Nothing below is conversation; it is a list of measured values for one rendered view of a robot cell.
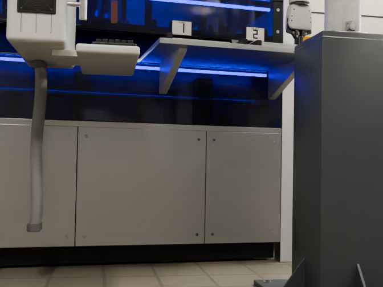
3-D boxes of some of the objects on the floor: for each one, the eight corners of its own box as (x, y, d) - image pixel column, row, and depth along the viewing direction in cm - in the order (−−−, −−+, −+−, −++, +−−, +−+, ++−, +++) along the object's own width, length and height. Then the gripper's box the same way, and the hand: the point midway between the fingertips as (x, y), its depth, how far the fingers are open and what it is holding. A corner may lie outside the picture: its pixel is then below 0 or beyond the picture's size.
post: (273, 259, 255) (280, -188, 262) (285, 259, 256) (292, -185, 263) (280, 262, 248) (286, -196, 255) (292, 261, 250) (297, -193, 257)
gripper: (286, -2, 216) (285, 45, 216) (320, 2, 220) (320, 48, 220) (278, 3, 224) (277, 48, 223) (312, 7, 227) (310, 51, 227)
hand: (298, 43), depth 222 cm, fingers closed, pressing on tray
